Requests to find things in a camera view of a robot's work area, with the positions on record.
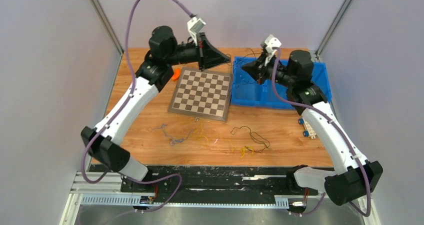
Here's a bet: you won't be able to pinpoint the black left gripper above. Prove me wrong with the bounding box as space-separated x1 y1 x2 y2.
166 33 231 72

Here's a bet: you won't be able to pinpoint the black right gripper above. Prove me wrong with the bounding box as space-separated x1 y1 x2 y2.
240 52 295 89

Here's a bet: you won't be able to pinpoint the yellow thin cable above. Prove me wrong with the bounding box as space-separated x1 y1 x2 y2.
192 124 256 160

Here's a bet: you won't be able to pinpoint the grey purple thin cable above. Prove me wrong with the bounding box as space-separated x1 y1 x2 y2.
151 122 193 147

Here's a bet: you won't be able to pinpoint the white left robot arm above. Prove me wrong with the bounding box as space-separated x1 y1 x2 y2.
81 25 230 192

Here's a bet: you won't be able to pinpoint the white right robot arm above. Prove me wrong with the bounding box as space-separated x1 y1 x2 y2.
241 50 383 206

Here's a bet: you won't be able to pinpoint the blue plastic divided bin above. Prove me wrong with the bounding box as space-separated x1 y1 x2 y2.
231 56 332 110

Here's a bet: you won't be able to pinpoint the orange plastic piece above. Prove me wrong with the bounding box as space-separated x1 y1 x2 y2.
171 67 182 82

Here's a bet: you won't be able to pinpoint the wooden chessboard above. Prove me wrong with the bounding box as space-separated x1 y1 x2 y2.
168 67 233 122

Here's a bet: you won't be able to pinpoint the white toy car blue wheels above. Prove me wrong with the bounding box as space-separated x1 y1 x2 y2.
298 117 317 139

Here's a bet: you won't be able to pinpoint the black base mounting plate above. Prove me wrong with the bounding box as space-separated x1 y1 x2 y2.
119 164 333 205

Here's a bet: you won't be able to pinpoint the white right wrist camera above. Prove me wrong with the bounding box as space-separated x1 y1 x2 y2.
260 34 282 66

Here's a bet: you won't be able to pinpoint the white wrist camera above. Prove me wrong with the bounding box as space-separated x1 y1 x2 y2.
187 14 206 46
260 34 282 66

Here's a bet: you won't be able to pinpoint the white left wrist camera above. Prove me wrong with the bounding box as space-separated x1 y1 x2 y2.
187 14 206 46

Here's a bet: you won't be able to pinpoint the right aluminium frame post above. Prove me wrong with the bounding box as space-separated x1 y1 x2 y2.
315 0 354 59

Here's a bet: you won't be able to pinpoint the white slotted cable duct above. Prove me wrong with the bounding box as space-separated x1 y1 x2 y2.
80 195 290 208

